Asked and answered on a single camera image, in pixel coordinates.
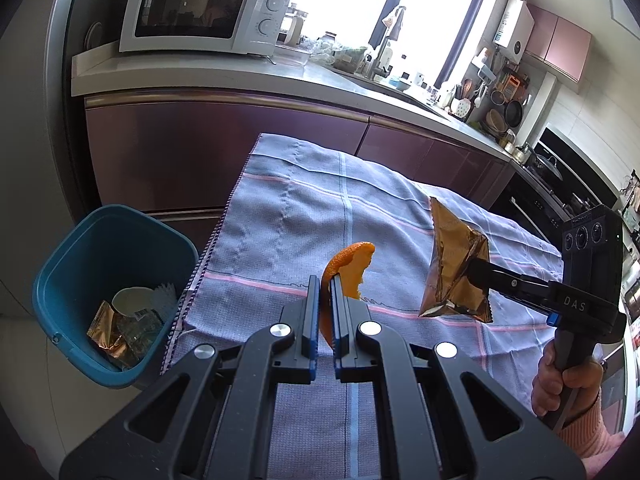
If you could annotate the hanging frying pan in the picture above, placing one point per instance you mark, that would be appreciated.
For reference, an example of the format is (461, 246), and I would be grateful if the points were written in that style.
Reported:
(513, 113)

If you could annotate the green clear plastic wrapper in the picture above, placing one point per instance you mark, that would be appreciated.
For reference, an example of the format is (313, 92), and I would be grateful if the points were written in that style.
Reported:
(140, 331)

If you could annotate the large orange peel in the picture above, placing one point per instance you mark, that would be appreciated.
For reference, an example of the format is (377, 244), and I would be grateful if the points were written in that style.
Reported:
(342, 284)

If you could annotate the person's right hand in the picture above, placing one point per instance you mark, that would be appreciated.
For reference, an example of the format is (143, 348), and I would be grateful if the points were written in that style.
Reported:
(549, 383)

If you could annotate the white water heater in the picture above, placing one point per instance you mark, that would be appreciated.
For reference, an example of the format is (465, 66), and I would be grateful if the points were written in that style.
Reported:
(514, 30)

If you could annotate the black cooking pot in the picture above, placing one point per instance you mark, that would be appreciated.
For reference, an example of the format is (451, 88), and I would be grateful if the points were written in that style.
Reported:
(546, 168)

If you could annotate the teal plastic trash bin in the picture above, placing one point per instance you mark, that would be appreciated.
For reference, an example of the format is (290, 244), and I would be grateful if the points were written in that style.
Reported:
(113, 248)

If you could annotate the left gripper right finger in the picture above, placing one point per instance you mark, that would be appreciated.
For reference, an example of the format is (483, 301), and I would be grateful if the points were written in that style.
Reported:
(438, 414)

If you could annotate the dark window frame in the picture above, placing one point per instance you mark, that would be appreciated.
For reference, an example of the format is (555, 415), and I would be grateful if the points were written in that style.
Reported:
(430, 39)

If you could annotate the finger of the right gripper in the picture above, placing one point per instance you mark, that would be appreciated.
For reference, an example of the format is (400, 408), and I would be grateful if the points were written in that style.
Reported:
(521, 288)

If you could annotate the white microwave oven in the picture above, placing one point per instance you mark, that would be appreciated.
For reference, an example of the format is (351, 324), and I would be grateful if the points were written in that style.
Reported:
(247, 27)

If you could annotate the white foam fruit net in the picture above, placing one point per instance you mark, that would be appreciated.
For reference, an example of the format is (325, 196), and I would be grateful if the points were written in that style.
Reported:
(164, 299)

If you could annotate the purple base cabinets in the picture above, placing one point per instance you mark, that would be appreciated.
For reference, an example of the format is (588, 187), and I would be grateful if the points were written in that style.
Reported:
(178, 155)

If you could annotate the patterned paper cup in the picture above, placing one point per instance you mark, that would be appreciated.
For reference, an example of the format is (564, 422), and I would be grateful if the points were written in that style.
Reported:
(132, 302)

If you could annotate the grey refrigerator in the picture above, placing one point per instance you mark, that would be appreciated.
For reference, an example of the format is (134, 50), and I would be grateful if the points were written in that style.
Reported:
(47, 182)

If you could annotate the pink wall cabinet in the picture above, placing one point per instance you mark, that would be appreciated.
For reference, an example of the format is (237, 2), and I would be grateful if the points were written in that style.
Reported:
(562, 47)

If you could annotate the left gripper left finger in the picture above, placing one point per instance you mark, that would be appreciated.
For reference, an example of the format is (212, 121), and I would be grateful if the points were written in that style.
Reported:
(210, 416)

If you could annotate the black built-in oven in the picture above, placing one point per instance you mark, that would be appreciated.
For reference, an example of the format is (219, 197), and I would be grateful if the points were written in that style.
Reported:
(542, 207)

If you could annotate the blue checked tablecloth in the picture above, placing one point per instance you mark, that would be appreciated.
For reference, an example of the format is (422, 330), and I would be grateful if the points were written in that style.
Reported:
(299, 210)

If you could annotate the gold snack wrapper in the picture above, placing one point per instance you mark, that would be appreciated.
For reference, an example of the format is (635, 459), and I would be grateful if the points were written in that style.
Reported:
(447, 290)

